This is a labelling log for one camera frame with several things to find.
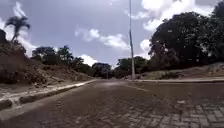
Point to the row of trees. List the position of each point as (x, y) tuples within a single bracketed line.
[(100, 68)]

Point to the tall pale pole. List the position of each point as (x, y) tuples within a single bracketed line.
[(132, 50)]

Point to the brown paved road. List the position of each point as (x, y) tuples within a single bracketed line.
[(100, 106)]

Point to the pale concrete kerb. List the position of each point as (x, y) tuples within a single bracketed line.
[(50, 92)]

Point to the large broad tree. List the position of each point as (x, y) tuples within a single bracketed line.
[(183, 40)]

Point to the earth slope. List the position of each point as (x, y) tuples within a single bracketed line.
[(193, 71), (20, 68)]

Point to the pale footway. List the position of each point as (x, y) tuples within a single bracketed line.
[(23, 90)]

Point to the palm tree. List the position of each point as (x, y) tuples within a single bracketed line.
[(17, 23)]

